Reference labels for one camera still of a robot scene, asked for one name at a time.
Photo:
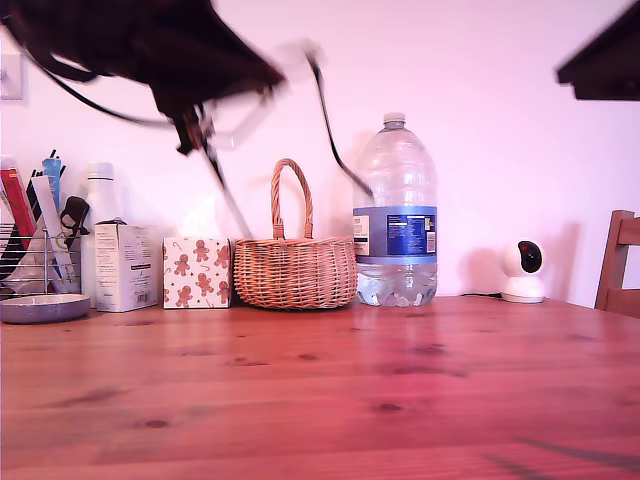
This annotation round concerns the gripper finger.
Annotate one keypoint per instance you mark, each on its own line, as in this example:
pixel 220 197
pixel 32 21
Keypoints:
pixel 220 65
pixel 192 132
pixel 610 92
pixel 610 55

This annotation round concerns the black thin-framed glasses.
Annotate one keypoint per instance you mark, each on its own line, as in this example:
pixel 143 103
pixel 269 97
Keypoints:
pixel 329 135

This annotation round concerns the white insulated bottle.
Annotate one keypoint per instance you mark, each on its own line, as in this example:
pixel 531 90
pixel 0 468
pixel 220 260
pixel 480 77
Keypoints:
pixel 100 195

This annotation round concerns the black clip tool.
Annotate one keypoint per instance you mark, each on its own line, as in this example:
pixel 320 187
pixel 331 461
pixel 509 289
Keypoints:
pixel 75 210

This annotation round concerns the gingerbread print tissue box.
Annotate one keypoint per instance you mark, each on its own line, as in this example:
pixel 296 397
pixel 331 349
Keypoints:
pixel 197 275

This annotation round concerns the blue tube with straws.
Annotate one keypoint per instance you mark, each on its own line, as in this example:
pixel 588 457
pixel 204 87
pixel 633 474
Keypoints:
pixel 52 170

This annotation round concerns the white printed carton box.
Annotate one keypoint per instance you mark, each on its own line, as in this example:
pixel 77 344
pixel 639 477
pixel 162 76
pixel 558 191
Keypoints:
pixel 125 270

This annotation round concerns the white paper strip packet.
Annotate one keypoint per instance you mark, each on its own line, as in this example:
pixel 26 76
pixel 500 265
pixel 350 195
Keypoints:
pixel 46 205

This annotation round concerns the brown wooden chair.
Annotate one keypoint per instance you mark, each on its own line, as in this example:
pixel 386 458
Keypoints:
pixel 612 260

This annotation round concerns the white flat packet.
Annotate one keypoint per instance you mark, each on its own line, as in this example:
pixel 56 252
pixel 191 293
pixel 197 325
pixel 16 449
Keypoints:
pixel 8 163

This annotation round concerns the red flat packet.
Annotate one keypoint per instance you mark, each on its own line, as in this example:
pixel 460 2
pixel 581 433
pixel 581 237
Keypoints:
pixel 16 205

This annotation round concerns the large clear water bottle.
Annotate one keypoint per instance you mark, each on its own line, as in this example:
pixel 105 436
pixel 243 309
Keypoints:
pixel 395 230

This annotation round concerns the grey round dish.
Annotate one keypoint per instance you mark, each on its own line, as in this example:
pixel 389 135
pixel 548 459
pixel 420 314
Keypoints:
pixel 45 309

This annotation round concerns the white wall switch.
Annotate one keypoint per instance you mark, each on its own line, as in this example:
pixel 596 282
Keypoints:
pixel 11 82

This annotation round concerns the small white round camera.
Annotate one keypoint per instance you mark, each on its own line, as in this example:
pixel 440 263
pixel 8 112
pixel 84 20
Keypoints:
pixel 522 290

